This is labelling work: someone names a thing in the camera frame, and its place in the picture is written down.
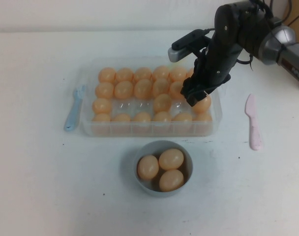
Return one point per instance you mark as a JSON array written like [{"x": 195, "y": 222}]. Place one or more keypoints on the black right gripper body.
[{"x": 218, "y": 64}]

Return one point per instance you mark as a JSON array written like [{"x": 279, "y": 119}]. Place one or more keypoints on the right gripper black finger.
[
  {"x": 213, "y": 88},
  {"x": 192, "y": 94}
]

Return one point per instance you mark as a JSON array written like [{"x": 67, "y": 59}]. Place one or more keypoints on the clear plastic egg box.
[{"x": 129, "y": 105}]

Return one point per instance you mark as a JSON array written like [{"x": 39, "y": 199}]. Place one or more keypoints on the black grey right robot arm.
[{"x": 270, "y": 46}]

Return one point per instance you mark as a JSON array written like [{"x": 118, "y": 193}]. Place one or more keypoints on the beige plastic egg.
[
  {"x": 181, "y": 118},
  {"x": 171, "y": 180},
  {"x": 171, "y": 159},
  {"x": 160, "y": 72},
  {"x": 142, "y": 74},
  {"x": 162, "y": 103},
  {"x": 123, "y": 90},
  {"x": 142, "y": 88},
  {"x": 141, "y": 117},
  {"x": 203, "y": 105},
  {"x": 104, "y": 90},
  {"x": 121, "y": 118},
  {"x": 160, "y": 87},
  {"x": 101, "y": 117},
  {"x": 106, "y": 75},
  {"x": 148, "y": 167},
  {"x": 124, "y": 75},
  {"x": 189, "y": 73},
  {"x": 101, "y": 105},
  {"x": 177, "y": 74},
  {"x": 175, "y": 89},
  {"x": 202, "y": 116}
]

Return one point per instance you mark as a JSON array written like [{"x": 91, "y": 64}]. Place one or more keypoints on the pink plastic knife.
[{"x": 254, "y": 132}]

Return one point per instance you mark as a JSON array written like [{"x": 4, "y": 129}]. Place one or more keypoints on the pale grey round bowl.
[{"x": 149, "y": 147}]

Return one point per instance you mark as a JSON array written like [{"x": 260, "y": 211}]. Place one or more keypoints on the light blue plastic fork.
[{"x": 72, "y": 118}]

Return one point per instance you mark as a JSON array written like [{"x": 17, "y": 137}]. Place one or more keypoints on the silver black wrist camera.
[{"x": 179, "y": 52}]

